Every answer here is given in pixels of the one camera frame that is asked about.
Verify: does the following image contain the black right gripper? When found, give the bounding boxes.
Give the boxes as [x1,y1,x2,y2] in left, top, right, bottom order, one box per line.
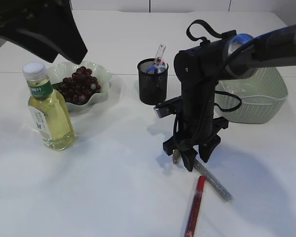
[163,116,229,172]

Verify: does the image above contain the blue scissors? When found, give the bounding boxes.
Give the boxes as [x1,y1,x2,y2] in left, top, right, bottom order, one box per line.
[146,65,167,74]

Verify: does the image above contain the pink scissors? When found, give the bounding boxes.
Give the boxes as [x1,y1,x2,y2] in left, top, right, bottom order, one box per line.
[159,58,167,69]

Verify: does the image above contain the clear plastic ruler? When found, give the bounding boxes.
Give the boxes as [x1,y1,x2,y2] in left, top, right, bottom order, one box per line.
[153,44,166,66]

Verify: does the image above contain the purple grape bunch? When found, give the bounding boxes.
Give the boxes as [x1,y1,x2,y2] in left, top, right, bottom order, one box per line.
[53,66,101,105]

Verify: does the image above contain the yellow tea bottle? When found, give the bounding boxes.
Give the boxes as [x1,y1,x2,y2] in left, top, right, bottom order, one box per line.
[22,62,75,151]

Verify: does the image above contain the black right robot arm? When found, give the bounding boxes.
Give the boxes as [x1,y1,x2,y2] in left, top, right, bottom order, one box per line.
[154,20,296,171]

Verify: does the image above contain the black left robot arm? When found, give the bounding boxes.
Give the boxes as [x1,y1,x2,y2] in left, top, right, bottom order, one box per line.
[0,0,88,64]

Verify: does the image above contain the silver glitter pen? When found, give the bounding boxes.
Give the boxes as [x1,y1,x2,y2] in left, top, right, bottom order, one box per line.
[194,159,233,202]

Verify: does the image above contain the gold glitter pen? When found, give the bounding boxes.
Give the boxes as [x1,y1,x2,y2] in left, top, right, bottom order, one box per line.
[172,149,181,164]

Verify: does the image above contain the red glitter pen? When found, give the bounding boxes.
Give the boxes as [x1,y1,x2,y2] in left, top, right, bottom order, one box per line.
[184,176,206,237]

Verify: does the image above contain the green plastic basket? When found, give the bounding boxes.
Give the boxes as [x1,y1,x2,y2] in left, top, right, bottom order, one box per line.
[215,68,288,124]

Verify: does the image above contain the black mesh pen holder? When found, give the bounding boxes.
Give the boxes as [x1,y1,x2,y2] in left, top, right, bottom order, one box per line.
[137,58,168,105]

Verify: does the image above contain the green wavy plate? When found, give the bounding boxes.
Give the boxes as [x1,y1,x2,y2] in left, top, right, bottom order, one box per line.
[47,61,112,111]

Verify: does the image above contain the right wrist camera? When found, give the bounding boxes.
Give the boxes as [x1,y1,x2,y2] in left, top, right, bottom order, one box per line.
[153,96,182,119]

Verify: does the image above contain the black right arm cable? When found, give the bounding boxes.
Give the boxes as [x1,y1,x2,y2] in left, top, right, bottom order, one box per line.
[171,19,242,154]

